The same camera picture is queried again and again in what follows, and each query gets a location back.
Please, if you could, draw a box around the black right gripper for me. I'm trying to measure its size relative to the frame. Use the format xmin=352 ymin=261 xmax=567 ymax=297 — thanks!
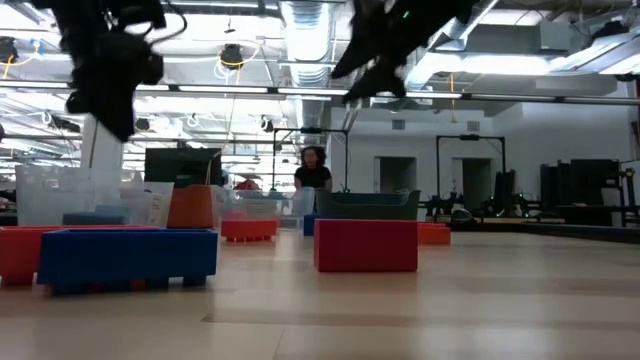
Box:
xmin=330 ymin=0 xmax=481 ymax=103

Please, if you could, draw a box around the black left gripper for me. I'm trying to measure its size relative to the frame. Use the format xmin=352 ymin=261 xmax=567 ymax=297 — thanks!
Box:
xmin=64 ymin=29 xmax=164 ymax=144

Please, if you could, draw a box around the orange toy brick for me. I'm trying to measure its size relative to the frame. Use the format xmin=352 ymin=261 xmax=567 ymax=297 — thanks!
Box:
xmin=0 ymin=224 xmax=161 ymax=289
xmin=220 ymin=218 xmax=279 ymax=244
xmin=417 ymin=222 xmax=452 ymax=247

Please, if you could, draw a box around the red toy brick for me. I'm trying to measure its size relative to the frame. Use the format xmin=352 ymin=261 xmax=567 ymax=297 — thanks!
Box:
xmin=313 ymin=218 xmax=420 ymax=274

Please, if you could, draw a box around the white square column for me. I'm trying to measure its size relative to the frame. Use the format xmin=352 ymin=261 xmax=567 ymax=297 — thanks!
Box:
xmin=80 ymin=114 xmax=126 ymax=171

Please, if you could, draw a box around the black background monitor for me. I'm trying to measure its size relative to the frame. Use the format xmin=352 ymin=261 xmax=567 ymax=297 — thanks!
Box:
xmin=143 ymin=147 xmax=224 ymax=190

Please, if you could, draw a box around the large clear plastic bin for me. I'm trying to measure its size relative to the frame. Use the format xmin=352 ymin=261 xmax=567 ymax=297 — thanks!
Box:
xmin=13 ymin=163 xmax=175 ymax=229

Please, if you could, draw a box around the black overhead bar with lights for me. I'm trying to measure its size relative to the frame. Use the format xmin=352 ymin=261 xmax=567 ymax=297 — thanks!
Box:
xmin=0 ymin=79 xmax=640 ymax=107

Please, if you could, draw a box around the orange plastic bin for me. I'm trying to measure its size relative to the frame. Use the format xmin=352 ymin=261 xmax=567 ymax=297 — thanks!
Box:
xmin=166 ymin=183 xmax=217 ymax=230

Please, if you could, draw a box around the person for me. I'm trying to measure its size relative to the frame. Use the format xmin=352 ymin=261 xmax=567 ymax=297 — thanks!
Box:
xmin=293 ymin=145 xmax=334 ymax=192

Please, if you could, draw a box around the teal plastic bin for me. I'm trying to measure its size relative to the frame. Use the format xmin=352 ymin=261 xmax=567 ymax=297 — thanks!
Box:
xmin=313 ymin=188 xmax=423 ymax=222

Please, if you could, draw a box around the red rounded background object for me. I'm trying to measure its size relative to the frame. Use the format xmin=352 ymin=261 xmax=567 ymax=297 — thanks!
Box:
xmin=233 ymin=177 xmax=265 ymax=193

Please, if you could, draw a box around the small clear plastic bin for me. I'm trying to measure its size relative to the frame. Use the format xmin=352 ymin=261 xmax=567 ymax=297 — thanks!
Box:
xmin=213 ymin=187 xmax=317 ymax=231

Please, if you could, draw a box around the black background cabinet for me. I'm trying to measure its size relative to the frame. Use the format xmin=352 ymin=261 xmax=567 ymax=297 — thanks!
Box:
xmin=538 ymin=158 xmax=622 ymax=227

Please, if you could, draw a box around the black background stand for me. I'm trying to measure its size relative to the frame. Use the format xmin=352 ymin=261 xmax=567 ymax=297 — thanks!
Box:
xmin=618 ymin=167 xmax=640 ymax=227

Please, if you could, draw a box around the silver round air duct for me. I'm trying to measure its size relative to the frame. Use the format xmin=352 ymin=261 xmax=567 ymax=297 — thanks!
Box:
xmin=402 ymin=0 xmax=501 ymax=91

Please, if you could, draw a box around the silver spiral air duct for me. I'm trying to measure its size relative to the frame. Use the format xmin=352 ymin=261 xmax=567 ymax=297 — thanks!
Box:
xmin=278 ymin=0 xmax=335 ymax=189

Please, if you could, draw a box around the black background rig frame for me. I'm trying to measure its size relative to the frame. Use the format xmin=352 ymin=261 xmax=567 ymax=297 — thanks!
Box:
xmin=435 ymin=133 xmax=507 ymax=220
xmin=271 ymin=127 xmax=351 ymax=194

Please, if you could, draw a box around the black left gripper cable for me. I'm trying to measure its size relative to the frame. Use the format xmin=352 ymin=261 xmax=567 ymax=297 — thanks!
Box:
xmin=148 ymin=0 xmax=190 ymax=49

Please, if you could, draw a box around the black hanging cord reel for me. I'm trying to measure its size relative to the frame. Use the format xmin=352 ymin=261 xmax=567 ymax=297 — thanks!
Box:
xmin=218 ymin=43 xmax=246 ymax=71
xmin=0 ymin=35 xmax=20 ymax=65

